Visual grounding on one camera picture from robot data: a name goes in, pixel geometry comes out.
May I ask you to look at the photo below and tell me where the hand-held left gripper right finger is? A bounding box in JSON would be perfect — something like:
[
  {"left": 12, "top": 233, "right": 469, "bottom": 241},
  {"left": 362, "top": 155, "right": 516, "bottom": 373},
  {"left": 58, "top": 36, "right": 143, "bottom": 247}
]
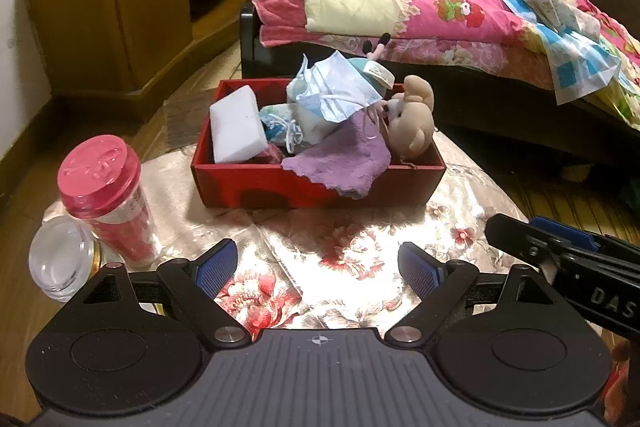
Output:
[{"left": 384, "top": 241, "right": 576, "bottom": 350}]

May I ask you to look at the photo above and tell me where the dark wooden bed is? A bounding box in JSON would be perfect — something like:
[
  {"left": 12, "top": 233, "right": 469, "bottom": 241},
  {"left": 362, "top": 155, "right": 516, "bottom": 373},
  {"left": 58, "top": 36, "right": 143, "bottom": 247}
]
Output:
[{"left": 239, "top": 0, "right": 640, "bottom": 168}]

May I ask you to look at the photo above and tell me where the floral satin tablecloth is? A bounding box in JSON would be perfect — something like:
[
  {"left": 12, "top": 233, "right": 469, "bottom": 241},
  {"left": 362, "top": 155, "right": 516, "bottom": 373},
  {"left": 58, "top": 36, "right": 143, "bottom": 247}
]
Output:
[{"left": 42, "top": 127, "right": 531, "bottom": 343}]

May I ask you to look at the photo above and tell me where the mint green towel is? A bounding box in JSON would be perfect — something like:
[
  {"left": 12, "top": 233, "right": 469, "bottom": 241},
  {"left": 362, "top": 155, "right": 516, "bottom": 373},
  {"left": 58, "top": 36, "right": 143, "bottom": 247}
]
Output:
[{"left": 299, "top": 107, "right": 346, "bottom": 144}]

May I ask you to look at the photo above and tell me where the clear glass jar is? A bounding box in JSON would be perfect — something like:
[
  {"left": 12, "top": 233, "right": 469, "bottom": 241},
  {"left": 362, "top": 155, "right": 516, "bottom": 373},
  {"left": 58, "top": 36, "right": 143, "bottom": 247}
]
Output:
[{"left": 28, "top": 215, "right": 103, "bottom": 304}]

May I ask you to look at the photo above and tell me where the purple towel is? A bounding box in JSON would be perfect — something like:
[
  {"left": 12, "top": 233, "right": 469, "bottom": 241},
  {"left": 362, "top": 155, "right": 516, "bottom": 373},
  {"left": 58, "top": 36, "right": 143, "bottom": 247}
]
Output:
[{"left": 281, "top": 109, "right": 392, "bottom": 200}]

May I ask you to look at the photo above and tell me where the blue face mask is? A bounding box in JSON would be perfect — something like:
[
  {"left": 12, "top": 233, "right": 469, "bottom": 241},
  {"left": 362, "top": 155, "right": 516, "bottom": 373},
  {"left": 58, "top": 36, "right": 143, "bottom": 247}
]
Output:
[
  {"left": 259, "top": 103, "right": 307, "bottom": 156},
  {"left": 286, "top": 53, "right": 385, "bottom": 124}
]

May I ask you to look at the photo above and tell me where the white sponge block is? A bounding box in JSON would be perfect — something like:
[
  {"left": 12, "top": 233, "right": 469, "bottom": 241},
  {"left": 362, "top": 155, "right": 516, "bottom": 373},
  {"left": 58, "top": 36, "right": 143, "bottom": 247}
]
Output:
[{"left": 209, "top": 87, "right": 268, "bottom": 165}]

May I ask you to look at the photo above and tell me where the pink knitted cloth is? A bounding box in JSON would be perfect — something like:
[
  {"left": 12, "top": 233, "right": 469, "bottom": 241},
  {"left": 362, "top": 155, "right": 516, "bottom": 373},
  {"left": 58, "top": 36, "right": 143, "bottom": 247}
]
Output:
[{"left": 252, "top": 142, "right": 288, "bottom": 168}]

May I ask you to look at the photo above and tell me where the red cardboard box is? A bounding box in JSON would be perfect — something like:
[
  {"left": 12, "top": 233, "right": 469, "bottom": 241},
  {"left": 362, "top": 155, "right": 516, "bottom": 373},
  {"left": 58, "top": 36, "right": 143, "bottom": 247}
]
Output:
[{"left": 191, "top": 78, "right": 447, "bottom": 210}]

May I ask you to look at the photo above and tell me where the colourful floral quilt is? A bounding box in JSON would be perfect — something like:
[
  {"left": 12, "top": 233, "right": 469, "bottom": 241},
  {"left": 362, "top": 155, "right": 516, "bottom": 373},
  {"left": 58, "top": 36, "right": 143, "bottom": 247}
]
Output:
[{"left": 570, "top": 0, "right": 640, "bottom": 130}]

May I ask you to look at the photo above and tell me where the pink cartoon quilt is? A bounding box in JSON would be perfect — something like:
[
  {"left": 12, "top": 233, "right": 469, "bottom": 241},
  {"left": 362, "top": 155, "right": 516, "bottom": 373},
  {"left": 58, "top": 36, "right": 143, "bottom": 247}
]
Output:
[{"left": 252, "top": 0, "right": 561, "bottom": 82}]

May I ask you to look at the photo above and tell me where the pink lidded tumbler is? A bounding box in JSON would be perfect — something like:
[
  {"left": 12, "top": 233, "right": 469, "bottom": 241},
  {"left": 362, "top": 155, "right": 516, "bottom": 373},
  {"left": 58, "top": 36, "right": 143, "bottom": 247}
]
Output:
[{"left": 56, "top": 134, "right": 163, "bottom": 269}]

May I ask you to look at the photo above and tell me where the person's right hand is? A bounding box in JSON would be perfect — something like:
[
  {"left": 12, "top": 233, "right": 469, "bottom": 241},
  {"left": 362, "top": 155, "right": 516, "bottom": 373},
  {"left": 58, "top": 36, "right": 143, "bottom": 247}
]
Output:
[{"left": 602, "top": 339, "right": 640, "bottom": 425}]

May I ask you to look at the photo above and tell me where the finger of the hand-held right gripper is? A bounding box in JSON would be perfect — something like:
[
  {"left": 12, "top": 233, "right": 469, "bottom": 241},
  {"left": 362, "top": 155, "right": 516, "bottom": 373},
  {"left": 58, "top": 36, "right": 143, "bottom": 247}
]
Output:
[
  {"left": 530, "top": 215, "right": 609, "bottom": 254},
  {"left": 485, "top": 213, "right": 562, "bottom": 279}
]

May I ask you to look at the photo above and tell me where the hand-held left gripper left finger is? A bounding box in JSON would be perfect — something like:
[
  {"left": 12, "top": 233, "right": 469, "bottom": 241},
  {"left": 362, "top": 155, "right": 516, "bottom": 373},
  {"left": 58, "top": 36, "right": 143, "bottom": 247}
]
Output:
[{"left": 65, "top": 238, "right": 252, "bottom": 350}]

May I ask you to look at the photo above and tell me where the wooden desk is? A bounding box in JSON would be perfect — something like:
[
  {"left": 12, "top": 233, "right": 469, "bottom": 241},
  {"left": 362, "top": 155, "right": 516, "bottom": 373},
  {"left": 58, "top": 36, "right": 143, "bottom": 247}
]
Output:
[{"left": 19, "top": 0, "right": 273, "bottom": 108}]

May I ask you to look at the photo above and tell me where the beige plush toy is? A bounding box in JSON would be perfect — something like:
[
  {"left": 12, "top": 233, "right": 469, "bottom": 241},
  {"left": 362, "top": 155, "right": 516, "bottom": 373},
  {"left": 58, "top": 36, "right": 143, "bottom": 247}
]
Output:
[{"left": 387, "top": 75, "right": 436, "bottom": 161}]

